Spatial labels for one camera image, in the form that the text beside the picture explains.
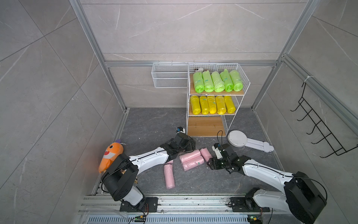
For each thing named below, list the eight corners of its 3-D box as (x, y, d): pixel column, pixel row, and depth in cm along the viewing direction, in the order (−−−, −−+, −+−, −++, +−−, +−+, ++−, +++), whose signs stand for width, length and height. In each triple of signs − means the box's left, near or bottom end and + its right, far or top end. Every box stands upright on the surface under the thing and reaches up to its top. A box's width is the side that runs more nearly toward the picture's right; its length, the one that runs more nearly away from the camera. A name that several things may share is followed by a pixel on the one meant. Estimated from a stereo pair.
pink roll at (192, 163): (184, 171, 87) (184, 169, 83) (181, 164, 89) (181, 162, 86) (204, 164, 90) (205, 161, 86) (201, 157, 92) (201, 155, 89)
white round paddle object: (227, 147, 98) (229, 143, 94) (227, 132, 106) (228, 128, 102) (270, 153, 95) (274, 150, 91) (266, 138, 103) (270, 134, 99)
